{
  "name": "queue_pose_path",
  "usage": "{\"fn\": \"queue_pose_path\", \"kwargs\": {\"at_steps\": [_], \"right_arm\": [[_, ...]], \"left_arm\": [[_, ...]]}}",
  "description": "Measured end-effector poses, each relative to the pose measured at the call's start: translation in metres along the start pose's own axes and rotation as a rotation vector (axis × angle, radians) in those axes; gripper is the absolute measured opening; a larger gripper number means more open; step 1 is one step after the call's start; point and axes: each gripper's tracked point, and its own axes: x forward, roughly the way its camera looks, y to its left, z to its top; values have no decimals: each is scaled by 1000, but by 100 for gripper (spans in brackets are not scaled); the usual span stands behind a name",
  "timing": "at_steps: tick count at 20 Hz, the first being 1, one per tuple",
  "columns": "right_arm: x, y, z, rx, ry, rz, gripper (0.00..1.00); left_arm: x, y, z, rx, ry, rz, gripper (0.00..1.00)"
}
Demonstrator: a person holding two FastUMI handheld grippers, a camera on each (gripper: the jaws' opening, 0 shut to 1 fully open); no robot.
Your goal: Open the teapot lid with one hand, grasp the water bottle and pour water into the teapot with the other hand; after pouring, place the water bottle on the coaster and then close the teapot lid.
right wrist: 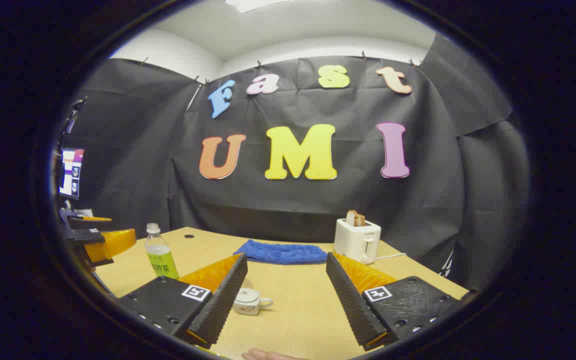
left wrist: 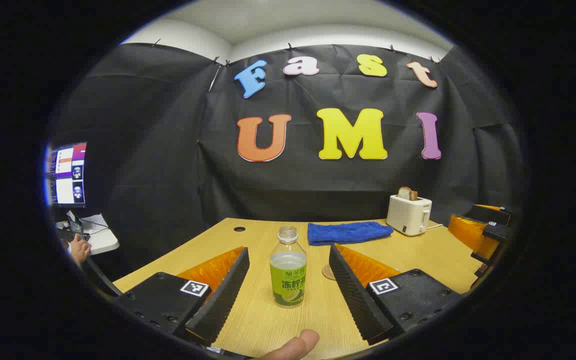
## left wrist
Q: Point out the blue towel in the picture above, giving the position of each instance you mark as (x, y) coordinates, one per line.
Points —
(348, 233)

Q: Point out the white toaster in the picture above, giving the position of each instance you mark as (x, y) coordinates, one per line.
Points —
(408, 215)

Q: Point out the round cork coaster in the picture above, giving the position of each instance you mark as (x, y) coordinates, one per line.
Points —
(328, 272)

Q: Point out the computer monitor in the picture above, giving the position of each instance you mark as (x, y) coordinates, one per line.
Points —
(68, 175)

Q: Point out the white side table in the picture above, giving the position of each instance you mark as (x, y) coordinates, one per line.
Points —
(103, 240)

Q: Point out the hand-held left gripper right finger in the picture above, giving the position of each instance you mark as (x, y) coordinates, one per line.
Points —
(355, 300)

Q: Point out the green label water bottle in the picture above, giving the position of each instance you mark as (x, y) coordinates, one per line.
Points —
(288, 280)

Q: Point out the black backdrop cloth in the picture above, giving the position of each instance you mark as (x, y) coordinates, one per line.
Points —
(288, 185)

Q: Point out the bread slice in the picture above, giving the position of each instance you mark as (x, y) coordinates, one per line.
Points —
(405, 193)

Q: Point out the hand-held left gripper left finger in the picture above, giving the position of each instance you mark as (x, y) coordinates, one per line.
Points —
(223, 300)

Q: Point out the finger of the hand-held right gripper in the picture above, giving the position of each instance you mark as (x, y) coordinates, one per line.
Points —
(490, 215)
(468, 232)

